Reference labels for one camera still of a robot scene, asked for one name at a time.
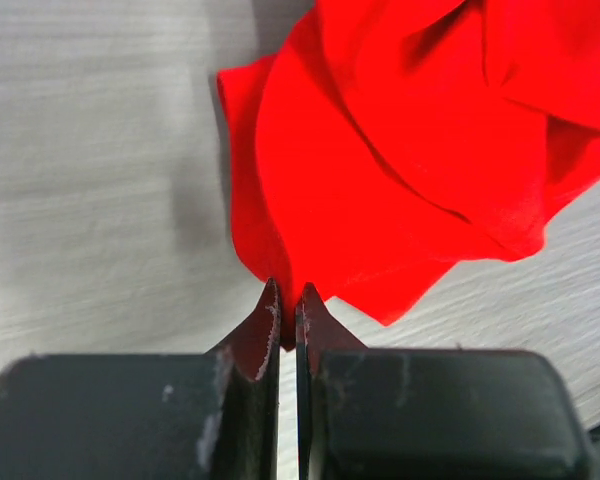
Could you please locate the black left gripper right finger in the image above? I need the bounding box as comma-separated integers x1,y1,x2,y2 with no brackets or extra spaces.
295,285,598,479

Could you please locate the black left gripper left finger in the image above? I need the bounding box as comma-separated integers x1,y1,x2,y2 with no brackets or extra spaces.
0,282,281,479

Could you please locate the red t shirt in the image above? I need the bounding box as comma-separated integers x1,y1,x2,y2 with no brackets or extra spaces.
217,1,600,348

